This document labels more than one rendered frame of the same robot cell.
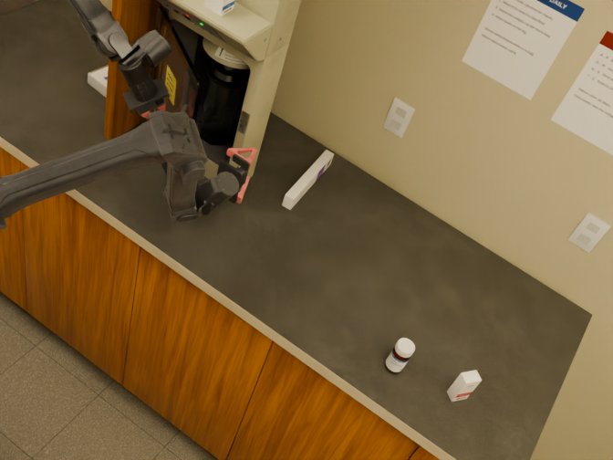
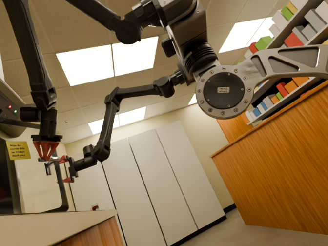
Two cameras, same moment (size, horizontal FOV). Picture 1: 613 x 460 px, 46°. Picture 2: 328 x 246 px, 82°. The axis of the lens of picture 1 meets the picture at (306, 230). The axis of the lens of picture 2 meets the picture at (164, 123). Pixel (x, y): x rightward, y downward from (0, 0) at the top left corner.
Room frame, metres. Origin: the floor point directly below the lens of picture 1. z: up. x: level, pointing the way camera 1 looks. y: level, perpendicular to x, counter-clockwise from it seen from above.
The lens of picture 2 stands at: (1.39, 1.29, 0.90)
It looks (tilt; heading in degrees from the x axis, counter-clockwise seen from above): 19 degrees up; 233
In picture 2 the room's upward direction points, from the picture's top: 24 degrees counter-clockwise
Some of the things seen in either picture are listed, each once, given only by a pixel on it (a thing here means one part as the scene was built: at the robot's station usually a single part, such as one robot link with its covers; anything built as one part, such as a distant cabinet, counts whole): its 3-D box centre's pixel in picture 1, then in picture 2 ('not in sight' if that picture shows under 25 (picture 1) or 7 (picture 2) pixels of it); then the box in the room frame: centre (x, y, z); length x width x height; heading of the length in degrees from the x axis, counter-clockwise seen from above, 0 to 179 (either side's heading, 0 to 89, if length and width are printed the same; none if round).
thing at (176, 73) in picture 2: not in sight; (178, 77); (0.66, 0.61, 1.45); 0.09 x 0.08 x 0.12; 44
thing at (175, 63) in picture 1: (170, 108); (24, 166); (1.44, 0.44, 1.19); 0.30 x 0.01 x 0.40; 39
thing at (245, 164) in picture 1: (243, 162); (62, 164); (1.30, 0.20, 1.24); 0.09 x 0.07 x 0.07; 162
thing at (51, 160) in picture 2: not in sight; (47, 160); (1.37, 0.42, 1.20); 0.10 x 0.05 x 0.03; 39
